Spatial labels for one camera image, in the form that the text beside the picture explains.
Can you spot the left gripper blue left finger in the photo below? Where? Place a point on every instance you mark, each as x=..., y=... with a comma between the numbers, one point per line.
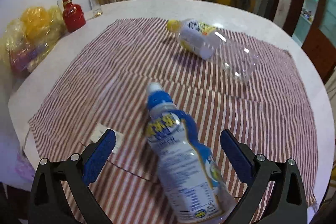
x=48, y=202

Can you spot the red white striped cloth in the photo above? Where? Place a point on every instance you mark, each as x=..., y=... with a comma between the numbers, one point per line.
x=106, y=82

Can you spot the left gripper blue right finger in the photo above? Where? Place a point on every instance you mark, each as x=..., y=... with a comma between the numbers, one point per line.
x=287, y=202

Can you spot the yellow plastic bag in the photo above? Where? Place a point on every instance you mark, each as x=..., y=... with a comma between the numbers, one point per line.
x=30, y=38

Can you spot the small white paper label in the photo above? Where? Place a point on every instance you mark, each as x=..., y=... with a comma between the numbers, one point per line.
x=107, y=135

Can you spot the blue label plastic bottle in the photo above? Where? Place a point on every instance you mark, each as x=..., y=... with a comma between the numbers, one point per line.
x=187, y=171

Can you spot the clear yellow cap bottle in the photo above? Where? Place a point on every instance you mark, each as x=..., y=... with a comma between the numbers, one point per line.
x=211, y=44

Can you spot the red ceramic liquor bottle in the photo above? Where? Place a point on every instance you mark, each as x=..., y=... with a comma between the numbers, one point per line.
x=73, y=16

